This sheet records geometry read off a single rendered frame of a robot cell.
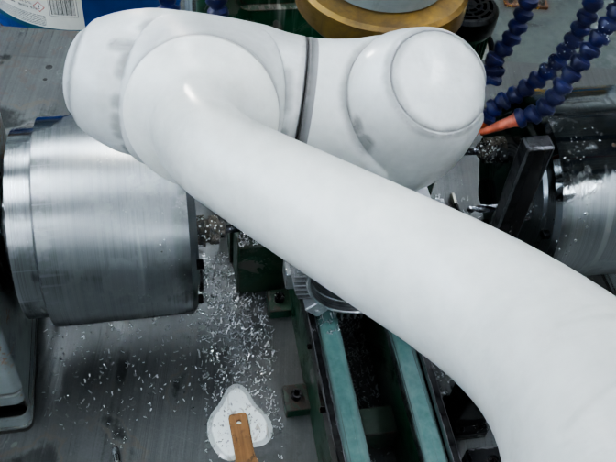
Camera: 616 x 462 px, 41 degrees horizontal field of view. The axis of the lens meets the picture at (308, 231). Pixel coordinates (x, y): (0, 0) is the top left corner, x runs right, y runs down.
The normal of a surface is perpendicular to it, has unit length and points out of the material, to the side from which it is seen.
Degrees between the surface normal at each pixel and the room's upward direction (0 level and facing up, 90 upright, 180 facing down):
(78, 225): 43
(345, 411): 0
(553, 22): 0
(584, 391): 54
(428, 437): 0
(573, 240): 77
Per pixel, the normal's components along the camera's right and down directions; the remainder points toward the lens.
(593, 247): 0.18, 0.65
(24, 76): 0.07, -0.65
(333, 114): -0.14, 0.10
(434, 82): 0.18, -0.13
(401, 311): -0.83, 0.26
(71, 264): 0.18, 0.36
